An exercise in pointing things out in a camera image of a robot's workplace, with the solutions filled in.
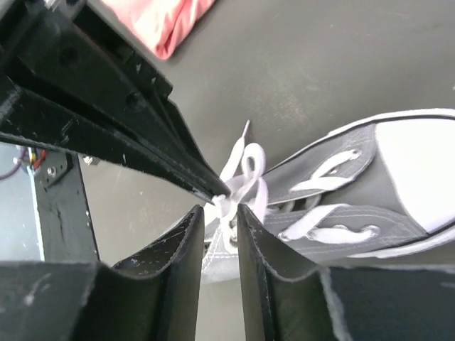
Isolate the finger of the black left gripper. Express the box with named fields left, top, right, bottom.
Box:
left=1, top=1, right=229, bottom=195
left=1, top=85, right=223, bottom=202

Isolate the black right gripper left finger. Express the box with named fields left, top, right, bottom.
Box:
left=1, top=206, right=204, bottom=340

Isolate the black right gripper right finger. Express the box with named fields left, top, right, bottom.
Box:
left=237, top=206, right=454, bottom=340

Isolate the grey sneaker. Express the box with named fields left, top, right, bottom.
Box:
left=201, top=108, right=454, bottom=284

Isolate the white shoelace of shoe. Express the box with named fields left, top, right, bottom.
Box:
left=204, top=137, right=379, bottom=254

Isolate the pink folded cloth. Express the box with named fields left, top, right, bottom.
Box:
left=103, top=0, right=215, bottom=60

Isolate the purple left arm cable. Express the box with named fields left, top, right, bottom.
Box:
left=0, top=147, right=31, bottom=182

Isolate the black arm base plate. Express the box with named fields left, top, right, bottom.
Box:
left=33, top=151, right=100, bottom=262

